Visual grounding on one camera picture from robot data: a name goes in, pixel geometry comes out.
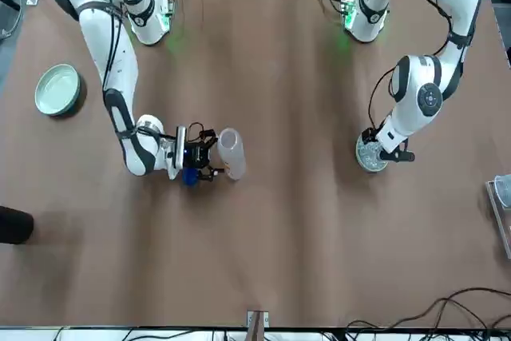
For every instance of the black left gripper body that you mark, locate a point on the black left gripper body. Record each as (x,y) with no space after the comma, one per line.
(399,156)

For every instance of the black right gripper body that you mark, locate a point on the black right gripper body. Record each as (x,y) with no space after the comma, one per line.
(196,156)

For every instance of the transparent plastic bottle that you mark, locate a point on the transparent plastic bottle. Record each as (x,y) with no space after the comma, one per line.
(233,153)

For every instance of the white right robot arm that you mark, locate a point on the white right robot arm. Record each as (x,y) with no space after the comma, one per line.
(116,57)

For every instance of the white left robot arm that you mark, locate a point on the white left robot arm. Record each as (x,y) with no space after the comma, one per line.
(415,97)

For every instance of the blue bottle cap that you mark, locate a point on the blue bottle cap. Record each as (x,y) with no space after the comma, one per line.
(189,178)

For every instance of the pale green bowl of ice cubes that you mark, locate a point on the pale green bowl of ice cubes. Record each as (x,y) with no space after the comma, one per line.
(369,159)

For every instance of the blue grey patterned cup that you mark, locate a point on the blue grey patterned cup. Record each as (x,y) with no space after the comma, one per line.
(504,191)

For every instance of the wooden cup rack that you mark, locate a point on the wooden cup rack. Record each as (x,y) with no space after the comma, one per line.
(503,229)

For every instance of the pale green plate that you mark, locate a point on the pale green plate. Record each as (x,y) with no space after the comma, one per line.
(56,87)

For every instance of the black vase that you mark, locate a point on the black vase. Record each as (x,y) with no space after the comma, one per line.
(14,225)

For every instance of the aluminium frame post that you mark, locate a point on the aluminium frame post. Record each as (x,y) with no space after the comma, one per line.
(257,325)

